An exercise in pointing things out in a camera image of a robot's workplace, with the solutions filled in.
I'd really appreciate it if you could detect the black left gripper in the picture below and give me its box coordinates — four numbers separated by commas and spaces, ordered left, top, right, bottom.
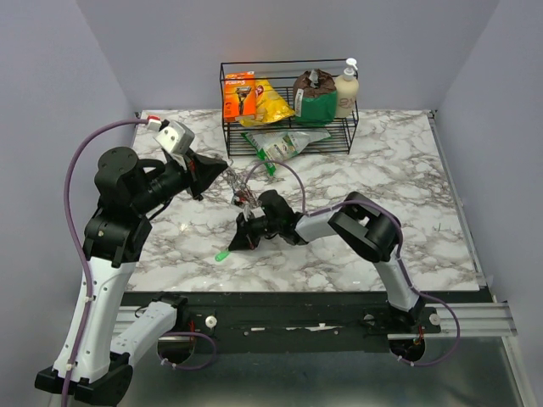
132, 145, 228, 215

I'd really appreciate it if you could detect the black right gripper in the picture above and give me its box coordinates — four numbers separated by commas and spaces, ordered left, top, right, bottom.
228, 210, 281, 252

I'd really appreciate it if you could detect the green key tag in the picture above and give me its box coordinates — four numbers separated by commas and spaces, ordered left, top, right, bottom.
215, 250, 230, 262

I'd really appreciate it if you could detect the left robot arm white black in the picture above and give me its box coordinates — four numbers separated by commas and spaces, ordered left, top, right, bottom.
35, 147, 228, 406

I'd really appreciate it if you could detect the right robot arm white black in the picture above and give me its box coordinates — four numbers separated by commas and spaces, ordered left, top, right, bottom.
227, 190, 425, 332

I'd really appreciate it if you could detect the green white plastic pouch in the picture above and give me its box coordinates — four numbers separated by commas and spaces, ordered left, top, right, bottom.
242, 129, 331, 162

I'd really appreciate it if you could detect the orange razor package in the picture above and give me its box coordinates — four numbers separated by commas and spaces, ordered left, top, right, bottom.
223, 71, 256, 123

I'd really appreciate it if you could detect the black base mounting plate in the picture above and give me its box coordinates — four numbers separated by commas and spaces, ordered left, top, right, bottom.
113, 289, 493, 363

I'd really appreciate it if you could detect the yellow snack bag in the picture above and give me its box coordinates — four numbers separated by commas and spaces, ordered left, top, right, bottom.
240, 79, 294, 127

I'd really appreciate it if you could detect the brown green bag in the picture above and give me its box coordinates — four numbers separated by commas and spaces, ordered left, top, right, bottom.
293, 69, 338, 127

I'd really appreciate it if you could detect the cream lotion pump bottle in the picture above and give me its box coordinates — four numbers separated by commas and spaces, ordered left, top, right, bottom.
334, 58, 359, 119

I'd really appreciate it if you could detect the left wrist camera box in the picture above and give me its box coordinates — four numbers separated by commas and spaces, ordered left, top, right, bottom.
154, 120, 195, 155

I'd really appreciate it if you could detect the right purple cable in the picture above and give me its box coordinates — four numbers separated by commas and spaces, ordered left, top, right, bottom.
244, 159, 463, 368

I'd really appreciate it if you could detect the purple cable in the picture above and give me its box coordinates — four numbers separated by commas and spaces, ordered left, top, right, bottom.
244, 159, 463, 368
59, 114, 217, 407

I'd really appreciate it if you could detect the black wire shelf rack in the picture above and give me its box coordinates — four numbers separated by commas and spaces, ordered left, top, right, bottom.
220, 59, 360, 159

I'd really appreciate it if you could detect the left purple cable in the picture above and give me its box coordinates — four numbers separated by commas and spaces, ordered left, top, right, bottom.
59, 114, 217, 407

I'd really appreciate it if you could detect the aluminium rail frame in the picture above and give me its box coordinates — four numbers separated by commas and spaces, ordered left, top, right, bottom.
46, 301, 518, 407

